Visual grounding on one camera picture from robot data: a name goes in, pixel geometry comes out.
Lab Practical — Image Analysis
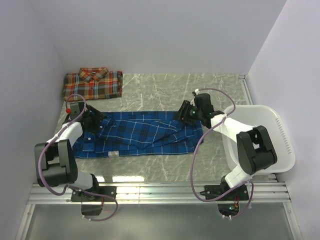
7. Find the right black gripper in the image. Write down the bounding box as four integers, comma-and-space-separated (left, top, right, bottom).
172, 100, 203, 126

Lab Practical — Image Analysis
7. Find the blue plaid long sleeve shirt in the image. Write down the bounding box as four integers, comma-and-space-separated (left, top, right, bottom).
72, 111, 203, 159

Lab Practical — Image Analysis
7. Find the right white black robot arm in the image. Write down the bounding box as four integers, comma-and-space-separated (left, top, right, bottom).
173, 92, 278, 200

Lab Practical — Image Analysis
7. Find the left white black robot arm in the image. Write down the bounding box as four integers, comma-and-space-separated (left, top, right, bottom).
34, 102, 107, 201

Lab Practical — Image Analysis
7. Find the folded orange plaid shirt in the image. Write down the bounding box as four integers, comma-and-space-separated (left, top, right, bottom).
63, 67, 123, 102

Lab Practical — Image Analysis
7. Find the white plastic basin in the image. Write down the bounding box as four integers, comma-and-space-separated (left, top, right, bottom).
229, 105, 296, 175

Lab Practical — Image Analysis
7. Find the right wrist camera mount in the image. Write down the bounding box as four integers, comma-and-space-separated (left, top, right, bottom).
190, 88, 200, 106

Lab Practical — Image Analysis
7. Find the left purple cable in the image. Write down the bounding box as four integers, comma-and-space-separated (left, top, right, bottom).
36, 94, 120, 222

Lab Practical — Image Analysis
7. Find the purple cable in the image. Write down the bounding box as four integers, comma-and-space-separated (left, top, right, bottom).
191, 87, 255, 221
36, 94, 120, 222

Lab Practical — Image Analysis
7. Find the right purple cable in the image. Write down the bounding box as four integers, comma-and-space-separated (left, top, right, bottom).
191, 87, 255, 221

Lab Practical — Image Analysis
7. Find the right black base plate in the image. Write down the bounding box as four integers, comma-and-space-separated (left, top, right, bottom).
200, 185, 249, 201

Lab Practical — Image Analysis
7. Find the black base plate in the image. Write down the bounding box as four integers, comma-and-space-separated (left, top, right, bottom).
70, 186, 117, 203
200, 185, 249, 201

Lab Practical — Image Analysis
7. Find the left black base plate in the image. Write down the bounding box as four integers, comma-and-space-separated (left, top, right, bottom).
70, 186, 117, 203

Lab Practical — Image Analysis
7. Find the aluminium mounting rail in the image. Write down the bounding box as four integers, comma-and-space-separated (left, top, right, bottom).
27, 182, 291, 205

